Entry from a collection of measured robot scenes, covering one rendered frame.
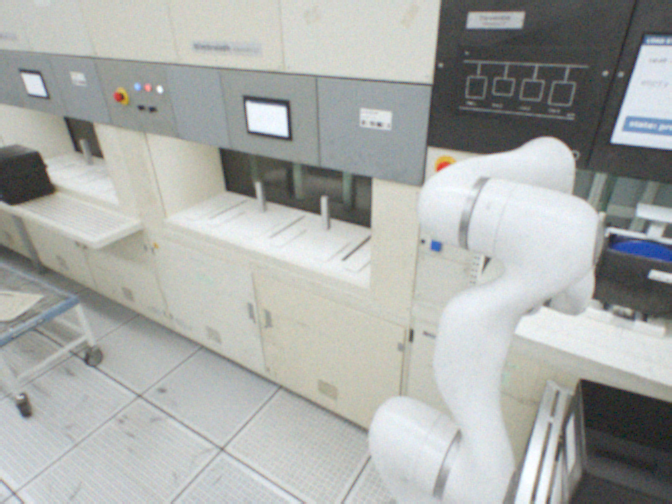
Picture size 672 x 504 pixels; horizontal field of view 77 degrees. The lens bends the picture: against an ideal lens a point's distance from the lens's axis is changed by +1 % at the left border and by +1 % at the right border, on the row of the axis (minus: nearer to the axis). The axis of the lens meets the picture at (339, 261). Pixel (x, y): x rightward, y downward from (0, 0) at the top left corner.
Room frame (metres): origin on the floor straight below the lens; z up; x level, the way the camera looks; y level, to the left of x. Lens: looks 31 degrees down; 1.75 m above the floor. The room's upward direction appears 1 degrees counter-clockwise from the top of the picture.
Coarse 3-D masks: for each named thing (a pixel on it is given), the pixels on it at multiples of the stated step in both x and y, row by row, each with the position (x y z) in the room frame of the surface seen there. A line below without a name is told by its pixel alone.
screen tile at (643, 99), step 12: (648, 60) 0.94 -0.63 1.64; (660, 60) 0.93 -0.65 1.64; (648, 72) 0.93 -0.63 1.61; (660, 72) 0.92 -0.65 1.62; (636, 84) 0.94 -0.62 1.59; (636, 96) 0.94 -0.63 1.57; (648, 96) 0.93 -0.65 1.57; (660, 96) 0.91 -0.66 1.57; (636, 108) 0.93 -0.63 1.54; (648, 108) 0.92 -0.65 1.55; (660, 108) 0.91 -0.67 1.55
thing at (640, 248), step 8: (616, 248) 1.14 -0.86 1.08; (624, 248) 1.13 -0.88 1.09; (632, 248) 1.12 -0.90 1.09; (640, 248) 1.11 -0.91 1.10; (648, 248) 1.10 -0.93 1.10; (656, 248) 1.09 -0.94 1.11; (664, 248) 1.08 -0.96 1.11; (648, 256) 1.10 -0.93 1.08; (656, 256) 1.09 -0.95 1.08; (664, 256) 1.08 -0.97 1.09
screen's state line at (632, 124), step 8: (632, 120) 0.93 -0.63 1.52; (640, 120) 0.92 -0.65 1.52; (648, 120) 0.92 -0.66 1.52; (656, 120) 0.91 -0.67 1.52; (664, 120) 0.90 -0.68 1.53; (624, 128) 0.94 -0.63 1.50; (632, 128) 0.93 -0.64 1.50; (640, 128) 0.92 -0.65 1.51; (648, 128) 0.91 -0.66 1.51; (656, 128) 0.91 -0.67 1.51; (664, 128) 0.90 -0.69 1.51
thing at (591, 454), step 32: (576, 384) 0.75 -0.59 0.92; (576, 416) 0.66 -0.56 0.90; (608, 416) 0.72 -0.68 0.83; (640, 416) 0.69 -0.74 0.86; (576, 448) 0.59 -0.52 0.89; (608, 448) 0.65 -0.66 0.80; (640, 448) 0.67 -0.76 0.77; (576, 480) 0.52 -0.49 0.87; (608, 480) 0.49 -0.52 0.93; (640, 480) 0.59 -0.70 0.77
